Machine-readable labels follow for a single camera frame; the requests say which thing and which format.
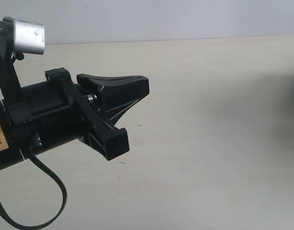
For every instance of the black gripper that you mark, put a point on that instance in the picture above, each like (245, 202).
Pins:
(41, 116)

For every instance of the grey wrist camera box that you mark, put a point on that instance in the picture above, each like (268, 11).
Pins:
(21, 36)

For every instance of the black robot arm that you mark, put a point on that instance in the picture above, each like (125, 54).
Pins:
(62, 110)

